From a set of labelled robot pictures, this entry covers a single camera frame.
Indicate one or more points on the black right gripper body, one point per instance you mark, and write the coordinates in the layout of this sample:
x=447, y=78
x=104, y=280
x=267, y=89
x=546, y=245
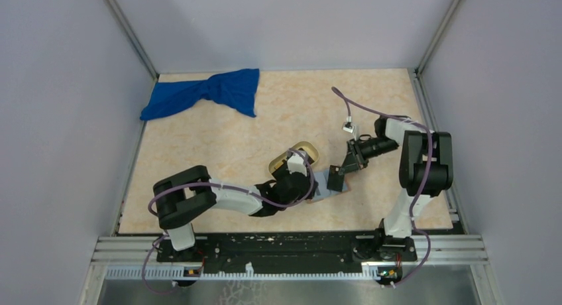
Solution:
x=372, y=148

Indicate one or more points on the black VIP card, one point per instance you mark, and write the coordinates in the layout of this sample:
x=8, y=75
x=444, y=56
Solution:
x=335, y=179

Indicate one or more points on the beige oval plastic tray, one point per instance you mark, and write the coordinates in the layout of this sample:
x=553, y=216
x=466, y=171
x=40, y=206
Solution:
x=278, y=162

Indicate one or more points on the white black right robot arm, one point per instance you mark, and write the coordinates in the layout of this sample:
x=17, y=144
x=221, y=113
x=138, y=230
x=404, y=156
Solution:
x=425, y=170

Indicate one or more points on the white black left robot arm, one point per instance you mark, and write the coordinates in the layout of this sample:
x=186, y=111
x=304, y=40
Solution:
x=182, y=197

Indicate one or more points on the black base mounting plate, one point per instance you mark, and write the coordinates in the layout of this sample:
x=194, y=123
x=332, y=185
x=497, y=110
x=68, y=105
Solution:
x=317, y=252

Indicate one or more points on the blue cloth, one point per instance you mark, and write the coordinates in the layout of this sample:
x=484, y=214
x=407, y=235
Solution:
x=236, y=90

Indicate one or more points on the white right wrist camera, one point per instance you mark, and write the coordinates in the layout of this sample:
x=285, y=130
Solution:
x=350, y=127

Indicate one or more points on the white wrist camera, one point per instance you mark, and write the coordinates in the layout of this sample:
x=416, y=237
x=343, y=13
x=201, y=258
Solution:
x=296, y=162
x=350, y=127

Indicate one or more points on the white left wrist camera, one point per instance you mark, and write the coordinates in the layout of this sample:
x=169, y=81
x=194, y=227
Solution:
x=296, y=162

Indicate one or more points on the aluminium front rail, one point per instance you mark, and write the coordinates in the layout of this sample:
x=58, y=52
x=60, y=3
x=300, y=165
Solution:
x=436, y=250

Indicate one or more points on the aluminium right corner post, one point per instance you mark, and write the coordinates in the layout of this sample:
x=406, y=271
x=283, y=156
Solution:
x=439, y=35

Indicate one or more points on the aluminium corner post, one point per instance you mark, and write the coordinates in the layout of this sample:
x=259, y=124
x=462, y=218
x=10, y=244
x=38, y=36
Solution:
x=126, y=28
x=439, y=35

